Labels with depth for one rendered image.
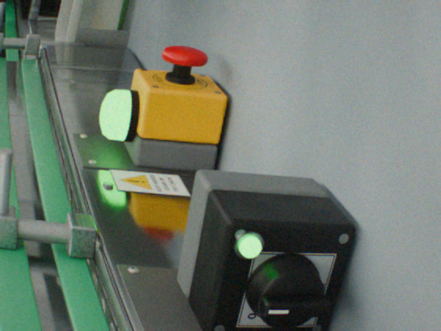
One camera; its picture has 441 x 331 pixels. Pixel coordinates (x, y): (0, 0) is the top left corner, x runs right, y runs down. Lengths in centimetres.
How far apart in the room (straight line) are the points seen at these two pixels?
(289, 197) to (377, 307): 10
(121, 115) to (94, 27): 48
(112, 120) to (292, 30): 19
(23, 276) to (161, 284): 10
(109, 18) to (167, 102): 50
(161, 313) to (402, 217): 16
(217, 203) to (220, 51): 34
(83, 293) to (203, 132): 24
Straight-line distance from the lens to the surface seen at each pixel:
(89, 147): 85
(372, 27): 58
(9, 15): 202
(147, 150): 82
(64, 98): 99
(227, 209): 55
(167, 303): 60
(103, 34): 130
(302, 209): 57
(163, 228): 72
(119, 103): 82
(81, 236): 68
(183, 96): 81
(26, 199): 78
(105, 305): 64
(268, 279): 54
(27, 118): 99
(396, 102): 54
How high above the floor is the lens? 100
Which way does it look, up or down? 17 degrees down
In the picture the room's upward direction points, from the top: 85 degrees counter-clockwise
